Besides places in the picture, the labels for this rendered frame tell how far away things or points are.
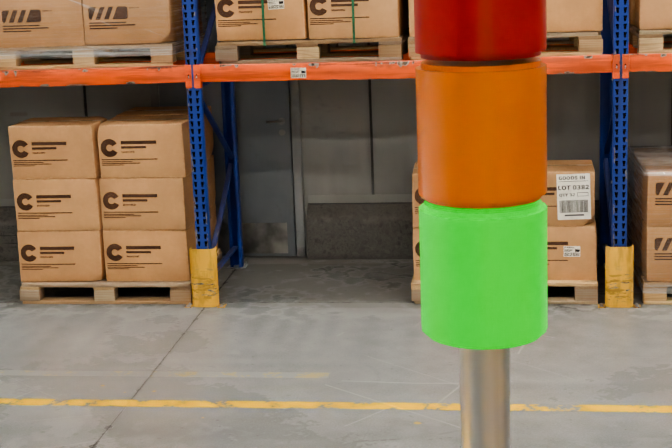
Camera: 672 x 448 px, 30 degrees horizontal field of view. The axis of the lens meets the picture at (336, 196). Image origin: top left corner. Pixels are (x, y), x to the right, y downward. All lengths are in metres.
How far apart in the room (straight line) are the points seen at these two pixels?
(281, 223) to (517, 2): 9.13
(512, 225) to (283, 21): 7.66
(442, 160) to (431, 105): 0.02
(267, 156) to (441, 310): 9.02
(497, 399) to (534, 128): 0.11
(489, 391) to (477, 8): 0.15
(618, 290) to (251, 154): 3.02
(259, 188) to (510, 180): 9.09
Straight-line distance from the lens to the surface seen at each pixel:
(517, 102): 0.47
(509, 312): 0.48
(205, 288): 8.36
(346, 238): 9.45
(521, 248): 0.48
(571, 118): 9.37
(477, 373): 0.50
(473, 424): 0.51
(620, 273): 8.14
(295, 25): 8.11
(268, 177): 9.52
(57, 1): 8.40
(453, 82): 0.46
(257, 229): 9.62
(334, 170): 9.50
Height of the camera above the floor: 2.31
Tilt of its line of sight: 11 degrees down
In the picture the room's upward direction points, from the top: 2 degrees counter-clockwise
